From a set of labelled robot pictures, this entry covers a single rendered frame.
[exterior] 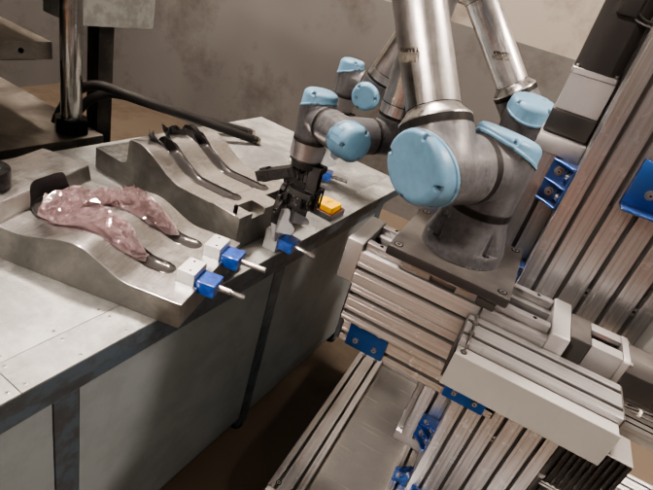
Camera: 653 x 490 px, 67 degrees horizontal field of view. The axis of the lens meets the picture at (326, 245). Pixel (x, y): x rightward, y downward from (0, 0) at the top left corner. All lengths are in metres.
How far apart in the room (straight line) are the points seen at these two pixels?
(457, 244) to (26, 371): 0.71
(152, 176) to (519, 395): 0.96
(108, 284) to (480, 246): 0.67
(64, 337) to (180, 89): 3.57
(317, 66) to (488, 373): 3.03
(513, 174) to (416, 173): 0.18
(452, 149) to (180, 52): 3.70
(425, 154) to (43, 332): 0.68
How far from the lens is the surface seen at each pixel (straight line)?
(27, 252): 1.07
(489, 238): 0.90
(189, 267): 0.96
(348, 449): 1.61
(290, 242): 1.18
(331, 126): 0.98
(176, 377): 1.26
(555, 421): 0.89
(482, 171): 0.78
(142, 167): 1.33
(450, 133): 0.75
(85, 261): 0.98
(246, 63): 3.94
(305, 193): 1.10
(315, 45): 3.65
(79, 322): 0.96
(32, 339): 0.94
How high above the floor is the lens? 1.43
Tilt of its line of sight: 29 degrees down
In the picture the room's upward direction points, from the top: 17 degrees clockwise
